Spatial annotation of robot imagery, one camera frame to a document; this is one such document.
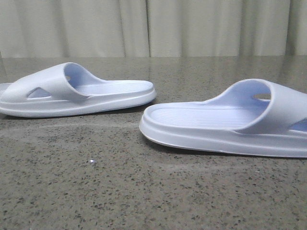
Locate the light blue slipper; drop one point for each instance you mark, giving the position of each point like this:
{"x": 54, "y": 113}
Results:
{"x": 70, "y": 89}
{"x": 251, "y": 117}

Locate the beige background curtain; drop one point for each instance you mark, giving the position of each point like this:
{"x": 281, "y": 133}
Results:
{"x": 152, "y": 28}

